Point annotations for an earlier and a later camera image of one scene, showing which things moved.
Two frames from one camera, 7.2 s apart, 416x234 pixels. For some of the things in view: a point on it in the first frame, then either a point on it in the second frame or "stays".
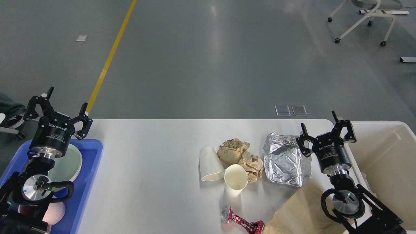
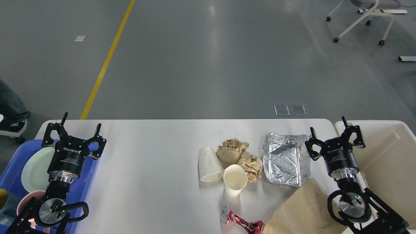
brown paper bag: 302,213 stays
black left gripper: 52,136 → 67,162
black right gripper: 332,157 → 339,158
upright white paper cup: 236,178 stays
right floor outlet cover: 299,110 stays
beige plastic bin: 383,161 stays
